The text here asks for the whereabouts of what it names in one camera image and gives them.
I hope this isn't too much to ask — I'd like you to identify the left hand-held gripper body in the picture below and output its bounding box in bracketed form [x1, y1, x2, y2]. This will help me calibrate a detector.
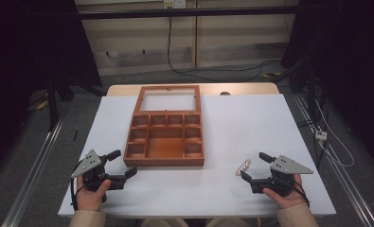
[70, 149, 126, 192]

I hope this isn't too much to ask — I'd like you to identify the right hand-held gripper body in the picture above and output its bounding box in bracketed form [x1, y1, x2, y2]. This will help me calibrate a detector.
[250, 154, 314, 197]

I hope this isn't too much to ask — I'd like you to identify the wooden compartment box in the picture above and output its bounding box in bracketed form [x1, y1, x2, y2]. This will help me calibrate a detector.
[123, 84, 205, 167]

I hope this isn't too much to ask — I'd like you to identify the person's right hand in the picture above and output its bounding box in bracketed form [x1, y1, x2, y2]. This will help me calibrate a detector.
[262, 173, 307, 210]

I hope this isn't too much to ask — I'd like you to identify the person's left hand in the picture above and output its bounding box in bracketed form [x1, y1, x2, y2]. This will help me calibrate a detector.
[76, 175, 113, 212]

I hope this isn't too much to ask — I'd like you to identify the white table mat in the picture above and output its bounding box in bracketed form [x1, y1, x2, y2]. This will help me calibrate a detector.
[57, 94, 337, 218]

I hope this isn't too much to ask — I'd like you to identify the person's right leg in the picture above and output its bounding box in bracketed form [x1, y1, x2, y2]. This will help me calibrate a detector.
[205, 218, 253, 227]

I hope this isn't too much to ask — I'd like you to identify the person's leg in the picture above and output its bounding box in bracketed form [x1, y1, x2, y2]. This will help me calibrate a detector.
[140, 218, 189, 227]
[205, 218, 253, 227]

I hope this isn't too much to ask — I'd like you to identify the person's left leg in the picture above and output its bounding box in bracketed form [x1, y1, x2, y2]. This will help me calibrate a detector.
[140, 218, 189, 227]

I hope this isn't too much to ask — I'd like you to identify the black metal stand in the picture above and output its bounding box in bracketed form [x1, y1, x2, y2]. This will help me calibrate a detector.
[46, 75, 62, 132]

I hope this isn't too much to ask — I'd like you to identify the black curtain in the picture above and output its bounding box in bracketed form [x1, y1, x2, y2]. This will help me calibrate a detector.
[281, 0, 374, 163]
[0, 0, 102, 182]

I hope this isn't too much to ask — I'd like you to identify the black horizontal bar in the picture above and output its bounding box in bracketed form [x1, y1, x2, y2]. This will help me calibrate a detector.
[78, 5, 300, 21]

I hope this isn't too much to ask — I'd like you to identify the right hand-held gripper black cable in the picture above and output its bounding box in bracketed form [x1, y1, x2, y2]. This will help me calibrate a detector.
[278, 176, 311, 208]

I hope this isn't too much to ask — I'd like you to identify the hand-held gripper black cable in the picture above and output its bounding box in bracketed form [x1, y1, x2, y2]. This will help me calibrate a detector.
[278, 176, 311, 208]
[69, 164, 85, 212]

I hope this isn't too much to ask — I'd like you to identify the left hand-held gripper black cable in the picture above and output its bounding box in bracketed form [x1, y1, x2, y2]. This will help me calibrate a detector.
[69, 164, 85, 212]

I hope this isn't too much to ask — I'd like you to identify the metal floor rail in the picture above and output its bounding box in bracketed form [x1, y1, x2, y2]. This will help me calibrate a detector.
[293, 94, 374, 227]
[1, 116, 65, 227]

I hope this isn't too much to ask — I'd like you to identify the white cable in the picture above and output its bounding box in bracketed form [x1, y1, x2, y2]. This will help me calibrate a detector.
[314, 99, 356, 168]

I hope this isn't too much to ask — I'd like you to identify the black wall cable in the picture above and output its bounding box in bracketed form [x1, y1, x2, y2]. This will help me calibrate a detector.
[167, 8, 282, 83]

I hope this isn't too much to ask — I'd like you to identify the white wall socket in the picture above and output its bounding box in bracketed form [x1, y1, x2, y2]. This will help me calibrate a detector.
[163, 0, 187, 9]

